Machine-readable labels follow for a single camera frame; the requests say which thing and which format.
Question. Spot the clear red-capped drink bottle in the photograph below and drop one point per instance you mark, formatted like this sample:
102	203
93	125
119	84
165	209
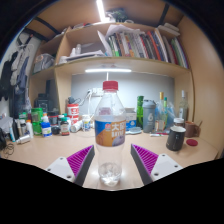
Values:
110	133

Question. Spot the brown cork-wrapped cup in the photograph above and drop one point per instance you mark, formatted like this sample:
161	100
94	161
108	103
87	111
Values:
192	130

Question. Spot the grey shaker bottle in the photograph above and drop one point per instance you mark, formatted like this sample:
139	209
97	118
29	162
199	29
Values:
148	116

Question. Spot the blue and white box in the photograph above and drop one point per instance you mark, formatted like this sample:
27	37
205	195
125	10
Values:
131	120

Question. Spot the brown bottle with green cap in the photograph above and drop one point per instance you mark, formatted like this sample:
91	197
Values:
65	128

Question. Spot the dark jar with white lid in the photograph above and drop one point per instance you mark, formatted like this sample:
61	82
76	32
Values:
179	121

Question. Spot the tall clear glass bottle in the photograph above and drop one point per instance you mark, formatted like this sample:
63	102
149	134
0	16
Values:
183	106

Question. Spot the red and white can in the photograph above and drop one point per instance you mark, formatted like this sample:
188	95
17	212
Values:
73	111

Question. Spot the stacked green jars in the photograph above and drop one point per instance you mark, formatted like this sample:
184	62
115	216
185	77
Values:
37	120

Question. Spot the white wall power outlet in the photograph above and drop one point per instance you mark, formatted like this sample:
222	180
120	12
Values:
97	91

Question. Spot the flat round red coaster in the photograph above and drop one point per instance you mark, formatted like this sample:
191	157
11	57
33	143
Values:
192	142

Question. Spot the blue glass bottle gold cap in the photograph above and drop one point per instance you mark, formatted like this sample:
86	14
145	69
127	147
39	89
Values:
160	115

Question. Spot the wooden shelf unit with books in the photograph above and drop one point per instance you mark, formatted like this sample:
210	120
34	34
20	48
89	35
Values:
116	63

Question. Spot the black mug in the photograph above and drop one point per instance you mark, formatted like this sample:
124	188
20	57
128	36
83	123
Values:
175	138

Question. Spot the blue hanging garment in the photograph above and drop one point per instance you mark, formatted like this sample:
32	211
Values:
22	75

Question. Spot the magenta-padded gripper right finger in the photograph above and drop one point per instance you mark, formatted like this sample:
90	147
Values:
163	165

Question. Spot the black hanging jacket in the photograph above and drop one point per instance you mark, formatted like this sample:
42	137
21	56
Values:
5	80

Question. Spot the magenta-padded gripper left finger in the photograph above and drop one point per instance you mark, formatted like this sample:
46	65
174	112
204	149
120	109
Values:
61	166

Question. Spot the tall green bottle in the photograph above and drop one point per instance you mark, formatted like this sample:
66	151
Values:
140	111

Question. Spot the white bottle with blue lid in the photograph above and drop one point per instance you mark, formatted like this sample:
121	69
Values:
46	129

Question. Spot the green-capped glass bottle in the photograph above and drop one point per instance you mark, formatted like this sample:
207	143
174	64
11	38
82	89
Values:
166	110

